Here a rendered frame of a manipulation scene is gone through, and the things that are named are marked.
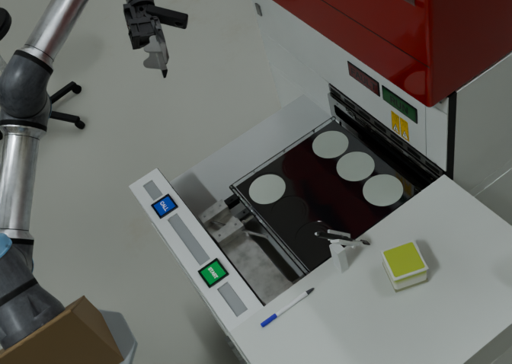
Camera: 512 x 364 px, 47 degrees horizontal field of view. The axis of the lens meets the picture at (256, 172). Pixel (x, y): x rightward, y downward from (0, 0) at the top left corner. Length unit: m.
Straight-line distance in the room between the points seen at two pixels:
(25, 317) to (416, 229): 0.88
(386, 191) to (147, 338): 1.35
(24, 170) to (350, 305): 0.86
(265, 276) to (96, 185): 1.80
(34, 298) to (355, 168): 0.84
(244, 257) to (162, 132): 1.77
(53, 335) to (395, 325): 0.72
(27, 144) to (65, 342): 0.51
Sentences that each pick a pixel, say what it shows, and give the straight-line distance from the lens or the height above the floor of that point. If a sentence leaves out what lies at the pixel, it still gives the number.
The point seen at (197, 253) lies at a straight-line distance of 1.44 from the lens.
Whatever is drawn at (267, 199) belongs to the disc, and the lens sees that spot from 1.55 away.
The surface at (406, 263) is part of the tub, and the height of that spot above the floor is 1.03.
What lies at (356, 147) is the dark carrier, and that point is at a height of 0.90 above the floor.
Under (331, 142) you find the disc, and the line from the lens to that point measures 1.64.
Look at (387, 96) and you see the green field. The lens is 1.45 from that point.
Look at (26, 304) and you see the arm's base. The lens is 1.39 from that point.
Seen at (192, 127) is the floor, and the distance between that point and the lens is 3.13.
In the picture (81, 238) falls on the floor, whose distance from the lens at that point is 2.94.
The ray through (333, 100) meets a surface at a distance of 1.70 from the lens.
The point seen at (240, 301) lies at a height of 0.96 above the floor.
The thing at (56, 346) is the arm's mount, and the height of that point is 1.02.
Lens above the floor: 2.12
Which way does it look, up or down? 49 degrees down
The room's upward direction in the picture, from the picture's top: 20 degrees counter-clockwise
